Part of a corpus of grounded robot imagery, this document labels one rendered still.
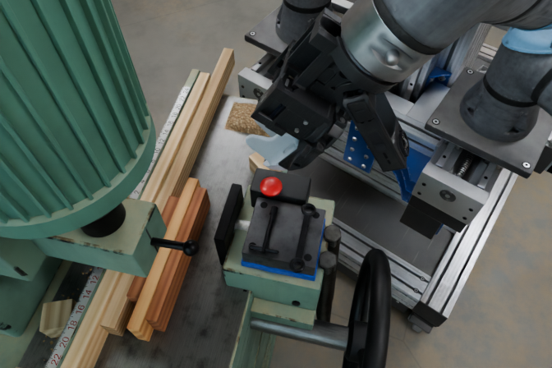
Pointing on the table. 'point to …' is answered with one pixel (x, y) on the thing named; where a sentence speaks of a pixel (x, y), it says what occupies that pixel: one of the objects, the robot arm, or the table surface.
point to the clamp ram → (229, 221)
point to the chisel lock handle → (190, 247)
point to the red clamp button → (271, 186)
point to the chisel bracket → (113, 242)
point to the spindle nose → (103, 225)
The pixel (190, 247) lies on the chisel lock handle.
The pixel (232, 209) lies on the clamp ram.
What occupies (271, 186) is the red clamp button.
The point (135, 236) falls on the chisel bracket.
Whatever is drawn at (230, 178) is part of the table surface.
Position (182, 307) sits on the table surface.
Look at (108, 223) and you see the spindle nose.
